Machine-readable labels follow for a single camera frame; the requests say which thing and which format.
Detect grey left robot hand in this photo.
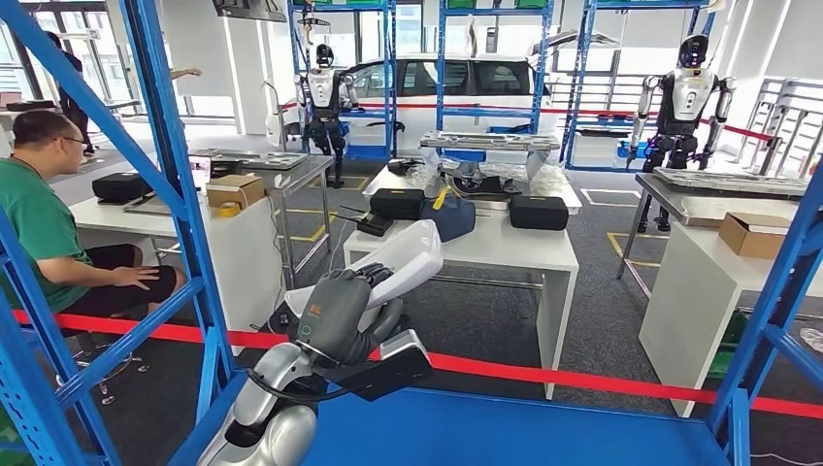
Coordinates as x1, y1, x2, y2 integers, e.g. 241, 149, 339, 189
289, 262, 405, 369

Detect white plastic car part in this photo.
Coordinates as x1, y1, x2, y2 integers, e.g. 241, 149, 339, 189
282, 219, 444, 336

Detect black car part in plastic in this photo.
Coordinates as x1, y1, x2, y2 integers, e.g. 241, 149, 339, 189
444, 160, 523, 195

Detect white desk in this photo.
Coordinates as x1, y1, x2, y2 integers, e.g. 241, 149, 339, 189
69, 192, 284, 355
342, 218, 580, 400
638, 221, 823, 419

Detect black charger device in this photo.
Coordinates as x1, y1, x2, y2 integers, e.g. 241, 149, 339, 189
339, 205, 395, 238

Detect black hard case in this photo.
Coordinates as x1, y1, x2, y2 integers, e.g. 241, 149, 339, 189
91, 171, 153, 205
370, 187, 426, 221
509, 195, 570, 231

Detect stainless steel table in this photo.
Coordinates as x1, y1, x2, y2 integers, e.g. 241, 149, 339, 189
616, 172, 810, 281
192, 150, 336, 290

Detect cardboard box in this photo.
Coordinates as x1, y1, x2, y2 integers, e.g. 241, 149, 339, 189
205, 175, 266, 211
718, 212, 792, 260

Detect large blue metal shelving rack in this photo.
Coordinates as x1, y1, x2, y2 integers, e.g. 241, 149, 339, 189
0, 0, 823, 466

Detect white car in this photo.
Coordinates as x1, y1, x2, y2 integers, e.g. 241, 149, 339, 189
282, 28, 622, 155

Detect red barrier belt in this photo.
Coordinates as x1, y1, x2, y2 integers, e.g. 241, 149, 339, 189
282, 99, 776, 143
13, 310, 823, 419

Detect black and silver humanoid robot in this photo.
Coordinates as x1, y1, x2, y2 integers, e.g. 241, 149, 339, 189
626, 33, 739, 234
294, 43, 361, 189

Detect grey car panel on stand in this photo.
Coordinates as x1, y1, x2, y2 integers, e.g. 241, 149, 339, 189
419, 131, 562, 175

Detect black stool with chrome base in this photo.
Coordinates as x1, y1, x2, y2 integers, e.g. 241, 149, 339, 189
54, 331, 150, 408

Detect white table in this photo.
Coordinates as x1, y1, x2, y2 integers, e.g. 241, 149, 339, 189
363, 165, 583, 216

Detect green plastic crate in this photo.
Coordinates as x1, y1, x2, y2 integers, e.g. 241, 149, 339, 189
707, 308, 750, 381

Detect metal gate barriers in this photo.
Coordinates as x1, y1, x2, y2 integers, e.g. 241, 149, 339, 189
736, 77, 823, 178

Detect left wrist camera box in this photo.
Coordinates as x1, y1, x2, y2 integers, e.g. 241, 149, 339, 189
334, 329, 433, 403

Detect navy bag with yellow handle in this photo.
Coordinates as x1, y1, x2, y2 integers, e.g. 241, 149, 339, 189
420, 186, 477, 244

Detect white cable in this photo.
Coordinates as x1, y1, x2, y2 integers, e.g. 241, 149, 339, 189
748, 451, 823, 466

